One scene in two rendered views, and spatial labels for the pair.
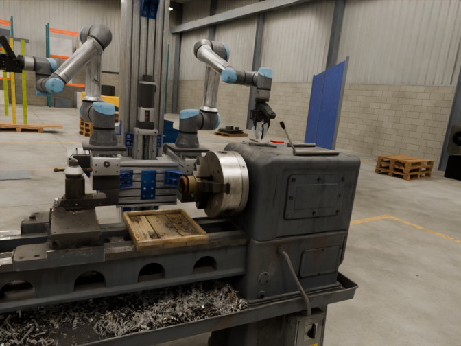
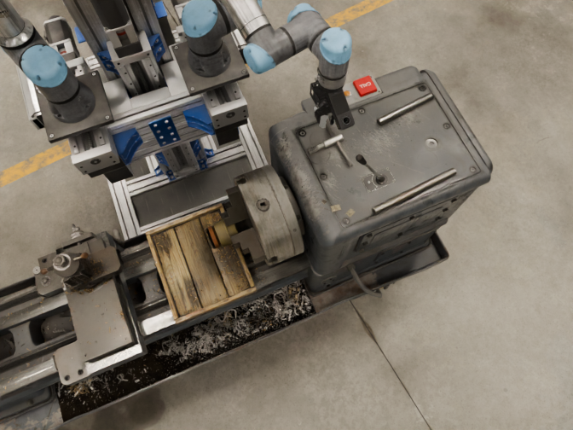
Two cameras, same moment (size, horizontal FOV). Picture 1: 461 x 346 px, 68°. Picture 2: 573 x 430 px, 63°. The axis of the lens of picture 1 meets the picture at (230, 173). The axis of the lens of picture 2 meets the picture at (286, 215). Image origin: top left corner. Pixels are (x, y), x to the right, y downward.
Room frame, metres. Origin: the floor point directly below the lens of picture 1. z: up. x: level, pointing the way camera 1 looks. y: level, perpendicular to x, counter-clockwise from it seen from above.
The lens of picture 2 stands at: (1.07, -0.07, 2.52)
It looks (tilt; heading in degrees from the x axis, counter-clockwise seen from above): 70 degrees down; 5
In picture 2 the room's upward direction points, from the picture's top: 1 degrees counter-clockwise
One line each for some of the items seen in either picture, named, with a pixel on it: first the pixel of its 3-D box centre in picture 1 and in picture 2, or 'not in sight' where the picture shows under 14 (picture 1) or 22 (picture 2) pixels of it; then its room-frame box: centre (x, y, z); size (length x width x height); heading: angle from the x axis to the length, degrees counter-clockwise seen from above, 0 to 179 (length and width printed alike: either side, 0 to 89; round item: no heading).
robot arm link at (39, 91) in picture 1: (44, 85); not in sight; (1.81, 1.00, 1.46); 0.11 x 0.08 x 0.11; 47
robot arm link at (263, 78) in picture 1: (264, 79); (333, 53); (1.84, -0.13, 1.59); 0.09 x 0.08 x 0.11; 39
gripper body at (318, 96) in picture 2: (260, 110); (328, 90); (1.84, -0.13, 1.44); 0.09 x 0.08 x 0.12; 27
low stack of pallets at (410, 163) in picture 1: (404, 166); not in sight; (8.55, -4.32, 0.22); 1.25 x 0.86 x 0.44; 127
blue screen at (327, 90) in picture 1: (319, 120); not in sight; (8.14, -1.94, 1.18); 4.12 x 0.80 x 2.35; 176
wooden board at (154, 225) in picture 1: (162, 226); (200, 261); (1.47, 0.28, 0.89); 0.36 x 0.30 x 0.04; 27
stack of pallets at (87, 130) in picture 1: (104, 123); not in sight; (10.45, 3.94, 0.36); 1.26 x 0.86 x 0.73; 135
